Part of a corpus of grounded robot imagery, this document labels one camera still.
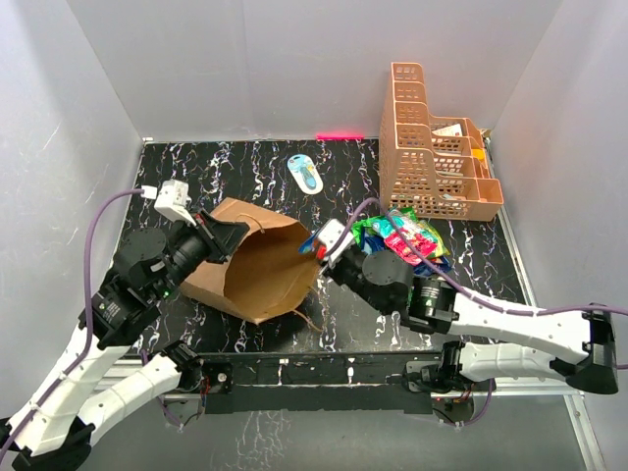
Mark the blue Burts chips bag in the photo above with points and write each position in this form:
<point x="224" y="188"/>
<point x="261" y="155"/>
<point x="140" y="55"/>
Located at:
<point x="372" y="243"/>

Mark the teal white snack packet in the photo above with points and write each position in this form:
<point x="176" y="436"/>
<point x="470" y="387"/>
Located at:
<point x="403" y="218"/>

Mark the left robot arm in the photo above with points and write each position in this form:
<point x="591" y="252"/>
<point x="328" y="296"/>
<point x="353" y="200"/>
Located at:
<point x="60" y="424"/>

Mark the blue correction tape blister pack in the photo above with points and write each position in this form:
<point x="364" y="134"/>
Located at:
<point x="305" y="173"/>

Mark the pink red snack packet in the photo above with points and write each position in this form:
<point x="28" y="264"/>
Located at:
<point x="417" y="241"/>

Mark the white card in organizer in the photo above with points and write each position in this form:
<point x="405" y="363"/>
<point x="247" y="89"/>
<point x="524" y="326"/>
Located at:
<point x="455" y="130"/>

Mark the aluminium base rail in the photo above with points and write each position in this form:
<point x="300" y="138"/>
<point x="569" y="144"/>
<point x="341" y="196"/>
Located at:
<point x="350" y="411"/>

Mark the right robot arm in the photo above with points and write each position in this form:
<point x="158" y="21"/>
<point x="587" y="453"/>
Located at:
<point x="490" y="338"/>

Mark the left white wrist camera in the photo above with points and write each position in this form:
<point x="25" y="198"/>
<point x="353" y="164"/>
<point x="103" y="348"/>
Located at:
<point x="170" y="200"/>

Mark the brown paper bag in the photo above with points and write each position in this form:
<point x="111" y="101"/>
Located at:
<point x="266" y="277"/>

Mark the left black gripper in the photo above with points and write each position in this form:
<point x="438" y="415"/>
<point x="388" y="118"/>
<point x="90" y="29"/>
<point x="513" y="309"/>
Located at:
<point x="222" y="237"/>

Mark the orange plastic file organizer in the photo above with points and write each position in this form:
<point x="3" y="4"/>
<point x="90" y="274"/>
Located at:
<point x="437" y="177"/>

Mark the yellow green snack bag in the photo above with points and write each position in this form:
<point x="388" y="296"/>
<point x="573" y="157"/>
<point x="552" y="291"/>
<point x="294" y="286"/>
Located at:
<point x="434" y="235"/>

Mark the green Chuba cassava chips bag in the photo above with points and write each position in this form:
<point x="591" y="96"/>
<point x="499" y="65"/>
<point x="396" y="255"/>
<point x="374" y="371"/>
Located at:
<point x="360" y="229"/>

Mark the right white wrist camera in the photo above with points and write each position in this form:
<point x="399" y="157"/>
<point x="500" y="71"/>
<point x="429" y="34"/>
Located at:
<point x="330" y="242"/>

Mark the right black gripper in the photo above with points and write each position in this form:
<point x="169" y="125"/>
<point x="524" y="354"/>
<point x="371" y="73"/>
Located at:
<point x="334" y="272"/>

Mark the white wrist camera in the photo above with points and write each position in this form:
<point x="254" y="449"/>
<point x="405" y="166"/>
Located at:
<point x="330" y="242"/>
<point x="170" y="200"/>

